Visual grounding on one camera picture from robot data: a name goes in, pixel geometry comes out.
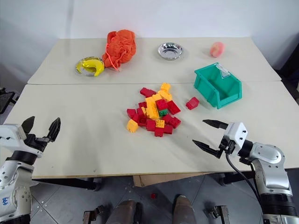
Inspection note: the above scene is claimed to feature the dark furniture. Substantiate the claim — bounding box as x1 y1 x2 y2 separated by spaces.
278 32 299 107

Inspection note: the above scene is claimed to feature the metal floor bracket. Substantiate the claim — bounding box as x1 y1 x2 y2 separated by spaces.
83 204 106 224
208 204 231 224

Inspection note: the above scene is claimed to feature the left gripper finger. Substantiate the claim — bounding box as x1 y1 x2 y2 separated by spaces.
21 116 36 135
45 117 62 142

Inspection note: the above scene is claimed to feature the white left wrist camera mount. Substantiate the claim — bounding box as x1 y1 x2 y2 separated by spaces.
0 123 44 156

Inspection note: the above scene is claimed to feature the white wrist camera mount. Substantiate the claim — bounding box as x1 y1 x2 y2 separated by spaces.
0 123 44 156
223 121 249 156

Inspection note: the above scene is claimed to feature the yellow plastic building brick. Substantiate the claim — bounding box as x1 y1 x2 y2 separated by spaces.
145 94 162 119

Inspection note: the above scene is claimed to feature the green plastic bin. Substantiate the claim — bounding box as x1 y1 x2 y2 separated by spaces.
193 62 243 110

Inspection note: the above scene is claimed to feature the steel bowl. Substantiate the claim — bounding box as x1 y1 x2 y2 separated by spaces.
157 42 184 61

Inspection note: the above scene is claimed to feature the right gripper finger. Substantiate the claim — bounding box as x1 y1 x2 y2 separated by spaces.
202 119 228 130
192 139 222 160

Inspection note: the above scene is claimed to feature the orange mesh cloth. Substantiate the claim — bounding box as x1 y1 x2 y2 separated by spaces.
101 29 137 72

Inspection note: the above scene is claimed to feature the clear bin label card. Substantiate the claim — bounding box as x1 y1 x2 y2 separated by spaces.
215 64 231 78

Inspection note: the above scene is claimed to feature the dark rounded shape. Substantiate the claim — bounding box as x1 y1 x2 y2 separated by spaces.
172 194 197 224
106 199 143 224

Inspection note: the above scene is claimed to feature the black equipment stand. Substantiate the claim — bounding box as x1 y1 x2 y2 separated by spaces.
0 87 20 115

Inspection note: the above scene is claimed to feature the brown cardboard sheet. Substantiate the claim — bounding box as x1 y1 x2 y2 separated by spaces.
133 172 206 188

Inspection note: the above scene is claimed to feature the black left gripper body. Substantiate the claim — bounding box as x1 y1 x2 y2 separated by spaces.
24 133 51 154

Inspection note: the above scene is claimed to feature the black table leg bar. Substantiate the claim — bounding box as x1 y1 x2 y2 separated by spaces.
31 176 104 192
220 171 252 187

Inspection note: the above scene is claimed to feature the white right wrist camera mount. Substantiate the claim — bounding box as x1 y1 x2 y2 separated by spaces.
223 121 249 156

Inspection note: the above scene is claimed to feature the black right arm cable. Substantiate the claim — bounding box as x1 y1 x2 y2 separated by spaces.
224 150 266 212

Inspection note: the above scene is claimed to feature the pink peach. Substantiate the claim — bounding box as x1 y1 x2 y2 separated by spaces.
209 42 227 58

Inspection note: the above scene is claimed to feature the yellow banana in glass bowl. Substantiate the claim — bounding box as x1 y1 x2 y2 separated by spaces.
74 56 105 77

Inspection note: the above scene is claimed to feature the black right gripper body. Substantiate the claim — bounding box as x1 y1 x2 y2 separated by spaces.
218 134 238 155

